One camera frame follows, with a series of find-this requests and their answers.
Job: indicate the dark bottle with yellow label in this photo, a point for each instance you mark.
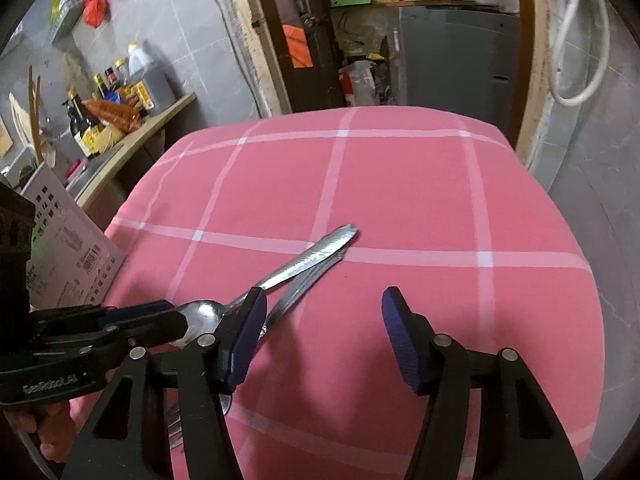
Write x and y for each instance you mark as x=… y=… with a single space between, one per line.
x=84 y=125

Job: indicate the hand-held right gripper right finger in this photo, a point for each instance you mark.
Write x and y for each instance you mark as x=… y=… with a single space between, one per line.
x=402 y=345

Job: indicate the wooden side shelf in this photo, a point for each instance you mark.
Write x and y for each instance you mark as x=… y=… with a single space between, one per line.
x=135 y=135

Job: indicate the pink checked tablecloth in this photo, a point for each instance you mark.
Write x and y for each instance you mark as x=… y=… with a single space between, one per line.
x=400 y=200

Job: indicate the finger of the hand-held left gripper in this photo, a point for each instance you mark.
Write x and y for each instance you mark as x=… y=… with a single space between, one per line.
x=135 y=316
x=65 y=347

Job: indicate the red chili packet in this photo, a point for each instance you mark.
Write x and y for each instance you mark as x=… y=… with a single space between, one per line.
x=112 y=115

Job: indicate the orange door sticker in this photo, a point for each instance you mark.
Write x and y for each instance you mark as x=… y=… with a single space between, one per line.
x=297 y=46

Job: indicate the white perforated utensil holder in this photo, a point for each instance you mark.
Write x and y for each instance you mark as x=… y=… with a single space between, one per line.
x=70 y=255

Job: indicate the pale woven wall brush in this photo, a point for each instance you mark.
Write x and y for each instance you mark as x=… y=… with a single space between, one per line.
x=21 y=120

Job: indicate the brown cardboard piece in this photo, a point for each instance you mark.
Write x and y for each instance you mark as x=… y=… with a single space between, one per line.
x=5 y=136

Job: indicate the wooden door frame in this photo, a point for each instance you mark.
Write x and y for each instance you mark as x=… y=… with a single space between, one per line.
x=260 y=60

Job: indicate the wooden chopstick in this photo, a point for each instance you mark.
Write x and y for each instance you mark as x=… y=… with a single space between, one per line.
x=39 y=115
x=31 y=110

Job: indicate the small silver spoon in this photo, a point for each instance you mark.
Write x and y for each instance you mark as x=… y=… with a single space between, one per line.
x=200 y=317

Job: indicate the dark door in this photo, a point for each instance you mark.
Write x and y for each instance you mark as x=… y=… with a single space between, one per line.
x=310 y=10

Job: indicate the crumpled plastic bag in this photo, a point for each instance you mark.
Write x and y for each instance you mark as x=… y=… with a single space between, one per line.
x=360 y=82

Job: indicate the grey cabinet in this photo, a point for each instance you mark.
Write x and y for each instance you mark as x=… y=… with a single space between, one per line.
x=460 y=70

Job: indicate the red plastic bag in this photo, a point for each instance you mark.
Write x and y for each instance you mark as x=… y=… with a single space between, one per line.
x=95 y=6

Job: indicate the small jar with yellow lid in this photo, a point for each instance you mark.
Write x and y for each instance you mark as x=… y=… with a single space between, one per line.
x=121 y=72

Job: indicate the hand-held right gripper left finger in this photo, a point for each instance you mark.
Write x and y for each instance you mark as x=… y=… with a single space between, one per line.
x=245 y=345

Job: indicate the person's left hand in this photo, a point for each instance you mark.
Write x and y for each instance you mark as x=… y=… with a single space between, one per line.
x=47 y=435

